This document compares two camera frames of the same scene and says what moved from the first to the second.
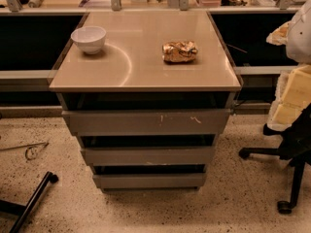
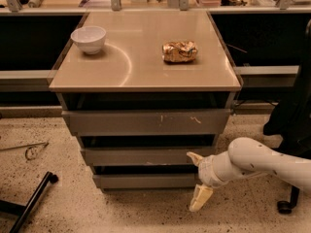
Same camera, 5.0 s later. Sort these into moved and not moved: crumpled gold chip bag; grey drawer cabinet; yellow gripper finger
Moved: yellow gripper finger
Not moved: grey drawer cabinet; crumpled gold chip bag
